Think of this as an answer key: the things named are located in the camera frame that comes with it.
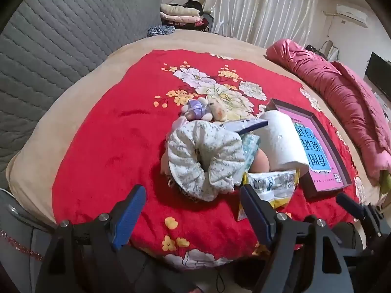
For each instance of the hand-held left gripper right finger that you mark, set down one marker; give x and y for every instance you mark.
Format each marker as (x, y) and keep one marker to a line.
(256, 216)

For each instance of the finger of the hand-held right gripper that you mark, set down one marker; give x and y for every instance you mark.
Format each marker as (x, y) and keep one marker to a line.
(345, 201)

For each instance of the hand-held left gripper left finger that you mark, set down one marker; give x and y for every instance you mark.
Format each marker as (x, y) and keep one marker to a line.
(131, 213)

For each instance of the brown box with pink inside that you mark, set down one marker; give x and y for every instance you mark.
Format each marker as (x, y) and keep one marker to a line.
(320, 177)

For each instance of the white yellow packet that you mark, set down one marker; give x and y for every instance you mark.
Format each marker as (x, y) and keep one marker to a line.
(275, 184)

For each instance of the beige makeup sponge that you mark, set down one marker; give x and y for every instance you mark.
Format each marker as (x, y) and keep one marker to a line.
(261, 163)

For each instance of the teal white tissue pack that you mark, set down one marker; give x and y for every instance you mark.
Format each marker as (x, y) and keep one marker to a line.
(251, 149)

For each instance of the white toilet paper roll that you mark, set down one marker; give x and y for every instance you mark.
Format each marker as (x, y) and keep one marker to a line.
(284, 140)

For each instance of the white floral scrunchie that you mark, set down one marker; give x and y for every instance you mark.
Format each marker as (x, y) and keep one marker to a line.
(189, 146)

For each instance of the blue white wipes packet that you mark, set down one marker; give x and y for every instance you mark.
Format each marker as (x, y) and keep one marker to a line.
(244, 125)

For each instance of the plush toy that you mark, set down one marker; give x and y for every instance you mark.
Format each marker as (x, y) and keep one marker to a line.
(215, 108)

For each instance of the green cloth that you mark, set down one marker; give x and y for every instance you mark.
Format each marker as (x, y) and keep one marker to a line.
(386, 183)

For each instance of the red floral blanket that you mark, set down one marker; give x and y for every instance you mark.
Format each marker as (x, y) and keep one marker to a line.
(107, 143)

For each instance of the dark clothing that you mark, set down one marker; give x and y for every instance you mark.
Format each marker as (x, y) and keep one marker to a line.
(183, 280)

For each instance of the pink quilt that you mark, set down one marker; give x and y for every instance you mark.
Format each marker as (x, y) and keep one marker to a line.
(336, 91)

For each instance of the black television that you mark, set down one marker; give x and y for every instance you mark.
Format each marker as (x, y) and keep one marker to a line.
(378, 70)

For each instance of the blue patterned cloth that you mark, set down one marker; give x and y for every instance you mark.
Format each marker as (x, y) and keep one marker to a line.
(160, 30)

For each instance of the beige bed sheet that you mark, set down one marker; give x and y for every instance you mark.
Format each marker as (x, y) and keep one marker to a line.
(198, 39)

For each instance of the white air conditioner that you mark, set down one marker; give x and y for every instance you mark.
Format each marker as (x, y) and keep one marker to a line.
(351, 13)

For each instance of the grey quilted headboard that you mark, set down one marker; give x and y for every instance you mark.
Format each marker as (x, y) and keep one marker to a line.
(61, 36)

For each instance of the cream folded garment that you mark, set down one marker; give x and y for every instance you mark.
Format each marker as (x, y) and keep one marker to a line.
(180, 9)

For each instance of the white curtain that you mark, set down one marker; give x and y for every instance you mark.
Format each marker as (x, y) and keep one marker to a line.
(259, 6)

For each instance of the black garment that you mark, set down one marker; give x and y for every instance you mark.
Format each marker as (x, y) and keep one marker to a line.
(194, 4)

